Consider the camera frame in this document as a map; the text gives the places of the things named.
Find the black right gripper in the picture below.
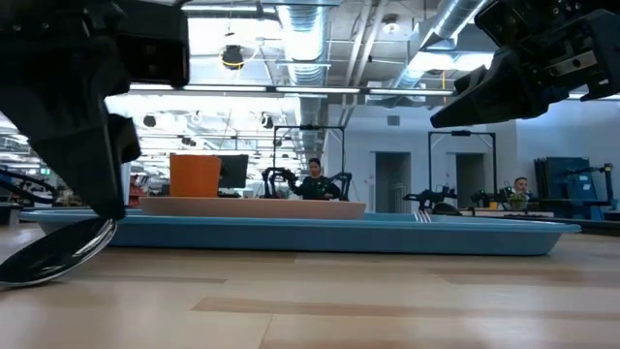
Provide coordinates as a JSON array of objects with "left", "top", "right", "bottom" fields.
[{"left": 429, "top": 0, "right": 620, "bottom": 130}]

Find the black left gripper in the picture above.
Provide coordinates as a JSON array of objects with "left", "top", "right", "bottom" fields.
[{"left": 0, "top": 0, "right": 141, "bottom": 220}]

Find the orange plastic cup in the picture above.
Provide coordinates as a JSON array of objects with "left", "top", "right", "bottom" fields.
[{"left": 169, "top": 153, "right": 223, "bottom": 199}]

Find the metal spoon orange handle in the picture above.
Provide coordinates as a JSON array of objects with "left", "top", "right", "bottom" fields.
[{"left": 0, "top": 217, "right": 118, "bottom": 288}]

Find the orange round plate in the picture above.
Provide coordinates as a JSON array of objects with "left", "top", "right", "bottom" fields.
[{"left": 139, "top": 196, "right": 367, "bottom": 221}]

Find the blue plastic tray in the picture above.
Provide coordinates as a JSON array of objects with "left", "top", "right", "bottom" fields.
[{"left": 18, "top": 207, "right": 582, "bottom": 257}]

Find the grey door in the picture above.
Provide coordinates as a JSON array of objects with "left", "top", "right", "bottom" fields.
[
  {"left": 374, "top": 151, "right": 413, "bottom": 215},
  {"left": 454, "top": 152, "right": 486, "bottom": 209}
]

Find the person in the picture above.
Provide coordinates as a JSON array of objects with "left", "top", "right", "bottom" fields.
[
  {"left": 511, "top": 176, "right": 532, "bottom": 200},
  {"left": 292, "top": 157, "right": 340, "bottom": 201}
]

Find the small potted plant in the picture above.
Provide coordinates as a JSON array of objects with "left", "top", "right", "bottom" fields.
[{"left": 507, "top": 191, "right": 530, "bottom": 212}]

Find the blue panel cart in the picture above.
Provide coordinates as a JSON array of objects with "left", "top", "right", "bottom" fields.
[{"left": 533, "top": 155, "right": 617, "bottom": 220}]

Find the black computer monitor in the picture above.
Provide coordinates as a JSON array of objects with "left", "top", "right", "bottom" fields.
[{"left": 218, "top": 153, "right": 250, "bottom": 198}]

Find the long ceiling light strip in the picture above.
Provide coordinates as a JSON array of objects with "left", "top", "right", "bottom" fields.
[{"left": 128, "top": 83, "right": 457, "bottom": 97}]

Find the black gantry frame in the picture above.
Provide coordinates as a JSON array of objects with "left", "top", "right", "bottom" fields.
[
  {"left": 272, "top": 124, "right": 347, "bottom": 201},
  {"left": 427, "top": 129, "right": 498, "bottom": 210}
]

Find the silver ventilation duct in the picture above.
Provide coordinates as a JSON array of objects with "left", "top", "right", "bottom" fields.
[
  {"left": 274, "top": 0, "right": 336, "bottom": 159},
  {"left": 385, "top": 0, "right": 491, "bottom": 106}
]

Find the black cable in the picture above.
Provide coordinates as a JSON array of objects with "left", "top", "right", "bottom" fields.
[{"left": 0, "top": 167, "right": 60, "bottom": 206}]

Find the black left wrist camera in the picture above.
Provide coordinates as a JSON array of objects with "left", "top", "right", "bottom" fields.
[{"left": 114, "top": 0, "right": 190, "bottom": 89}]

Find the black hanging cable reel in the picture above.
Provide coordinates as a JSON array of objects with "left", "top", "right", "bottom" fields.
[{"left": 221, "top": 44, "right": 246, "bottom": 72}]

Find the black aluminium table frame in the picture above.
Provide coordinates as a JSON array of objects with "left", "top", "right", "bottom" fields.
[{"left": 551, "top": 216, "right": 620, "bottom": 238}]

